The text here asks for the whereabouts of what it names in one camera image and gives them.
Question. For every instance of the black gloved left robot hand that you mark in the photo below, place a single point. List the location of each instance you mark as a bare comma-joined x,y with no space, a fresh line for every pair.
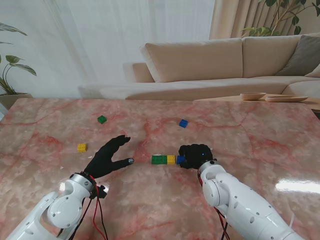
103,160

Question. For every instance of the white sheer curtain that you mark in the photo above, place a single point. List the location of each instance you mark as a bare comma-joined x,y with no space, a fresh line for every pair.
100,37

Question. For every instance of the beige sofa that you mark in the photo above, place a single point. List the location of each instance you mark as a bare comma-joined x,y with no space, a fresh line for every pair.
195,60

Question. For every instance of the shallow wooden plate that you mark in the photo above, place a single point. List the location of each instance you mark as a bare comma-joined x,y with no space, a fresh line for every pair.
285,98

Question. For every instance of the wooden bowl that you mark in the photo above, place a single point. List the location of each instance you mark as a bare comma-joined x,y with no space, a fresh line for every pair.
252,96

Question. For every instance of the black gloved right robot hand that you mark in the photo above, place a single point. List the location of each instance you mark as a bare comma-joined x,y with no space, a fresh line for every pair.
197,155

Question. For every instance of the beige curtain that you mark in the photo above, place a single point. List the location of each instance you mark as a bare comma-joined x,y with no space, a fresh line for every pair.
225,20

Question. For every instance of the yellow toy brick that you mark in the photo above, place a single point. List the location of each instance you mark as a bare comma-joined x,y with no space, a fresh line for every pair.
171,159
82,147

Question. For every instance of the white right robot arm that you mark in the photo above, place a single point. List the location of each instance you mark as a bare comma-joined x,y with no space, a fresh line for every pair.
237,200

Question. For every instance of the blue toy brick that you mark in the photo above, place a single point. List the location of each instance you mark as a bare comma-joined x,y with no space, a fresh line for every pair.
180,160
183,123

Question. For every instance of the grey sofa cushion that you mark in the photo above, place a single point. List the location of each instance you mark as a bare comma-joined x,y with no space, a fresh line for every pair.
305,55

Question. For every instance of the beige sofa cushion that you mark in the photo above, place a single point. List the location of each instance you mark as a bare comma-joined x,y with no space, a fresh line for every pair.
315,73

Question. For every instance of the beige plant pot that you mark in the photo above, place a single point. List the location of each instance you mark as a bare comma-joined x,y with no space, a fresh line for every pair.
12,100

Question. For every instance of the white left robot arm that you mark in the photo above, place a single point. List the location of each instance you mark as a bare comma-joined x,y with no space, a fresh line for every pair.
62,212

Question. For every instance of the tall green branching houseplant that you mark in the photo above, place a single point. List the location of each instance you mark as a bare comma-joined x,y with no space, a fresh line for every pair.
297,30

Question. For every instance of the large-leaf green potted plant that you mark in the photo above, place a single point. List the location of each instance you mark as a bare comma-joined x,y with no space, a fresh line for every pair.
13,59

